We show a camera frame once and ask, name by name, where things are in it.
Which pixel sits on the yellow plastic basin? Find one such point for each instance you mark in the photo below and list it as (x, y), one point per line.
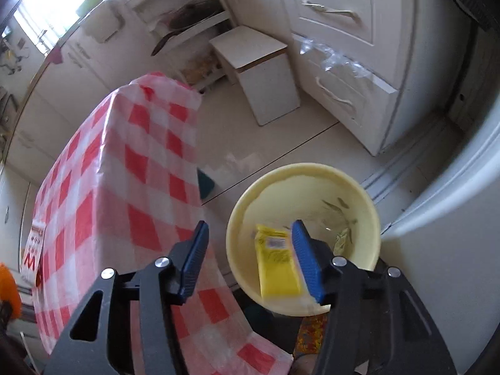
(273, 195)

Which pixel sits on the white refrigerator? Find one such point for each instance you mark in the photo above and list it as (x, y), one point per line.
(449, 261)

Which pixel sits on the white cabinet door hanger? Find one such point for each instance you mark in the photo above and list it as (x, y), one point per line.
(109, 23)

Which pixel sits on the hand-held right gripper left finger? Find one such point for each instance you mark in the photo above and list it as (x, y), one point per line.
(191, 265)

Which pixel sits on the yellow packet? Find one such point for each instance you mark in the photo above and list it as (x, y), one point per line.
(277, 269)

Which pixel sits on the green wash basin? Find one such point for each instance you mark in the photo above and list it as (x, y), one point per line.
(92, 2)

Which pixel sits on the white drawer cabinet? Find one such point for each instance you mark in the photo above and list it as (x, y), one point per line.
(363, 125)

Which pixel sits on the white framed window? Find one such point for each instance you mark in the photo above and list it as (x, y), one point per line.
(50, 7)

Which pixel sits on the black wok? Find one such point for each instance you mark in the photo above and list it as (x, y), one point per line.
(191, 13)

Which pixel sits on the white wooden stool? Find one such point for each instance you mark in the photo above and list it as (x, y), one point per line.
(269, 86)

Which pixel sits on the pink hanging cloth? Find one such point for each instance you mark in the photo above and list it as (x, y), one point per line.
(56, 55)

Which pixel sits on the yellow patterned cloth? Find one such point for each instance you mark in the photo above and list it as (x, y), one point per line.
(312, 332)

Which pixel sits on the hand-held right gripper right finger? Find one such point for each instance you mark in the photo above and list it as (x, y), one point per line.
(308, 265)

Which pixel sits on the white red small box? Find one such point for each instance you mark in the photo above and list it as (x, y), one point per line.
(35, 250)

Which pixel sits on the red checkered covered table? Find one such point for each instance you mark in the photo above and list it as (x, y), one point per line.
(117, 187)

